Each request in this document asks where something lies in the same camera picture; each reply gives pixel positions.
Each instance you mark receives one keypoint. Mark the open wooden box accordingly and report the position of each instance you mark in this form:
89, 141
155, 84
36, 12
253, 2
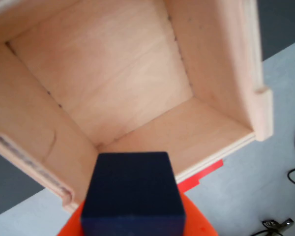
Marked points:
118, 73

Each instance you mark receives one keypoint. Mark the metal clip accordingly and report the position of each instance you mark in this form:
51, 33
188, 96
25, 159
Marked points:
277, 225

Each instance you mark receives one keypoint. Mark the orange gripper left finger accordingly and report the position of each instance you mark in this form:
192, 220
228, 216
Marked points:
72, 226

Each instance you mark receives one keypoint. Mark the red paper sheet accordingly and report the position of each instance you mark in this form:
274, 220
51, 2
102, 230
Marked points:
206, 170

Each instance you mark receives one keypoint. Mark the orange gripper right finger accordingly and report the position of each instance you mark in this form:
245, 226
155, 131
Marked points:
199, 223

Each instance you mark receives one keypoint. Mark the blue cube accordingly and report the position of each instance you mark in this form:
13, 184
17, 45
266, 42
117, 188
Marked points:
132, 191

